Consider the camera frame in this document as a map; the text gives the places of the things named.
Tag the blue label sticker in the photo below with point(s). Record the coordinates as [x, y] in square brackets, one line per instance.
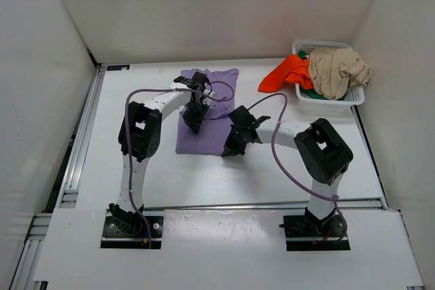
[117, 67]

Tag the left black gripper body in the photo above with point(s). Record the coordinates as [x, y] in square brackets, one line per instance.
[195, 113]

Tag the green t shirt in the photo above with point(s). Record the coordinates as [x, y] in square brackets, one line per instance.
[317, 94]

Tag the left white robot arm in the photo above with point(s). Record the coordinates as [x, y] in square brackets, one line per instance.
[139, 138]

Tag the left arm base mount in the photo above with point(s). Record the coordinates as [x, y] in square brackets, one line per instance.
[127, 230]

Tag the white plastic basket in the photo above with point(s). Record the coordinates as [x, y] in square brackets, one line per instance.
[353, 97]

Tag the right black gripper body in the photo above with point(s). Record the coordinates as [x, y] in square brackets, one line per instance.
[238, 135]

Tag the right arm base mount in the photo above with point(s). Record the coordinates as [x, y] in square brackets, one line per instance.
[301, 235]

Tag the aluminium frame rail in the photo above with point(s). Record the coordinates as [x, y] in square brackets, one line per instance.
[222, 216]

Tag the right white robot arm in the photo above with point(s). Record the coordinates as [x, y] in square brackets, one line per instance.
[324, 153]

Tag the purple t shirt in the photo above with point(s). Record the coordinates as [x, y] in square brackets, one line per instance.
[216, 125]

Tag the beige t shirt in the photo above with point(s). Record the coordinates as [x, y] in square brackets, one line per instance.
[359, 71]

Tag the orange t shirt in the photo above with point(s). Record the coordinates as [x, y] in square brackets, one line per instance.
[293, 70]

